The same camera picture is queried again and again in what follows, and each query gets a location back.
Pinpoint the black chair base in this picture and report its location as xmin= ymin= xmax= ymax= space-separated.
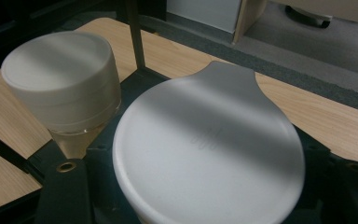
xmin=284 ymin=4 xmax=334 ymax=30

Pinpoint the wooden board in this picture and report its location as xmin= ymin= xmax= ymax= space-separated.
xmin=232 ymin=0 xmax=269 ymax=44

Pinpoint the black metal rack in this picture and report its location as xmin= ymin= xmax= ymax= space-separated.
xmin=0 ymin=0 xmax=176 ymax=218

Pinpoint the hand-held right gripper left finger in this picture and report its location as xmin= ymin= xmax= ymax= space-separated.
xmin=86 ymin=135 xmax=142 ymax=224

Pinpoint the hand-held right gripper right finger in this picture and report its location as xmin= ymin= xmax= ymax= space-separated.
xmin=282 ymin=126 xmax=335 ymax=224

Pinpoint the orange powder spice jar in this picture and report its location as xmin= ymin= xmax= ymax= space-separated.
xmin=112 ymin=60 xmax=306 ymax=224

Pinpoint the beige powder spice jar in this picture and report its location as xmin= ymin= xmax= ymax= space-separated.
xmin=0 ymin=31 xmax=122 ymax=161

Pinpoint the white cabinet panel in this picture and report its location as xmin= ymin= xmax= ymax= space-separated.
xmin=167 ymin=0 xmax=242 ymax=34

